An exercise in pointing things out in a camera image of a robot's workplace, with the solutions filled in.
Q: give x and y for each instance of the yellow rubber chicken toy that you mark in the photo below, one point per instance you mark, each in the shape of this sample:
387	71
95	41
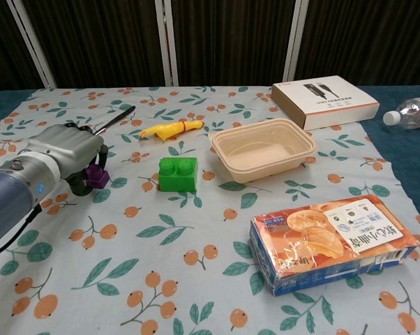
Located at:
171	130

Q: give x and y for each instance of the beige food container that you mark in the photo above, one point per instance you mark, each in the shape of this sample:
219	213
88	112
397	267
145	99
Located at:
262	150

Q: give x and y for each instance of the clear plastic water bottle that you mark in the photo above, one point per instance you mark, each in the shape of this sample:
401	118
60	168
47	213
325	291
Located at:
412	111

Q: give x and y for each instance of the floral tablecloth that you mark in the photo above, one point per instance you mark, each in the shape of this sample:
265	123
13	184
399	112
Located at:
161	261

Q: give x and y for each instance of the purple toy block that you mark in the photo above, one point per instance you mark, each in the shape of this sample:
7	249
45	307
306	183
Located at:
99	178

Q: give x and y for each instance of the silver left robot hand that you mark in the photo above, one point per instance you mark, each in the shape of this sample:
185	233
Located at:
68	146

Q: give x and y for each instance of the white partition frame post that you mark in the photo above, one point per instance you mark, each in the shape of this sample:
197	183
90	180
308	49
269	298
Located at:
35	45
166	42
293	42

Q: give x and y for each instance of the green toy block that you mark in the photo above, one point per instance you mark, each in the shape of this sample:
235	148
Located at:
178	174

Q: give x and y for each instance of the silver table knife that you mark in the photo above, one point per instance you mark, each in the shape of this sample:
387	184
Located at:
117	118

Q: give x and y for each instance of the orange snack box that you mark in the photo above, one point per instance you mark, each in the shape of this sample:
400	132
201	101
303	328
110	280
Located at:
328	244

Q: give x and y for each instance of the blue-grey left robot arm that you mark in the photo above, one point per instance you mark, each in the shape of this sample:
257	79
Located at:
11	195

